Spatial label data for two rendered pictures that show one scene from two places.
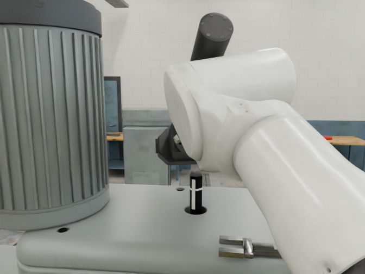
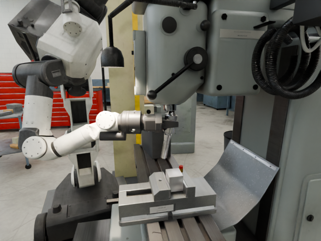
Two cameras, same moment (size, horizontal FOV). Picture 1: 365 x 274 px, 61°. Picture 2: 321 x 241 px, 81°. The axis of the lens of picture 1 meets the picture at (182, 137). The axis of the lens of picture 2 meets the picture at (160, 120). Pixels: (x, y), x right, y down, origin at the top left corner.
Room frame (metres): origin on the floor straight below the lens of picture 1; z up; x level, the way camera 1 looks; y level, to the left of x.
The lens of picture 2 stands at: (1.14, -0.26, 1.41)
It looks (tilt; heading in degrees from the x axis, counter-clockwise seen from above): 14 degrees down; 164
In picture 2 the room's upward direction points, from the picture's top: straight up
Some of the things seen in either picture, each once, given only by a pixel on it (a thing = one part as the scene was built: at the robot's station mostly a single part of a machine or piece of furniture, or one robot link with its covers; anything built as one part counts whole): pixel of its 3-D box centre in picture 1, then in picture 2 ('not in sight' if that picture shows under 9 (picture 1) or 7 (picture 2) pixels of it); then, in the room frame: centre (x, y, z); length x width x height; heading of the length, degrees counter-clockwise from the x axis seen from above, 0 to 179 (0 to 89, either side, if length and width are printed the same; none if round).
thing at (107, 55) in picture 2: not in sight; (112, 57); (0.49, -0.22, 1.46); 0.07 x 0.07 x 0.06
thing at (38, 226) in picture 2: not in sight; (42, 230); (0.03, -0.66, 0.50); 0.20 x 0.05 x 0.20; 6
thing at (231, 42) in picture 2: not in sight; (221, 58); (0.49, 0.17, 1.47); 0.24 x 0.19 x 0.26; 175
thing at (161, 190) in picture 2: not in sight; (159, 185); (0.54, -0.08, 1.02); 0.12 x 0.06 x 0.04; 174
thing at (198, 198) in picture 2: not in sight; (165, 192); (0.55, -0.06, 0.98); 0.35 x 0.15 x 0.11; 84
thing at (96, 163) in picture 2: not in sight; (86, 173); (-0.27, -0.43, 0.68); 0.21 x 0.20 x 0.13; 6
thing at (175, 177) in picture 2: not in sight; (174, 179); (0.55, -0.03, 1.03); 0.06 x 0.05 x 0.06; 174
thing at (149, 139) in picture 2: not in sight; (155, 136); (0.03, 0.04, 1.03); 0.22 x 0.12 x 0.20; 5
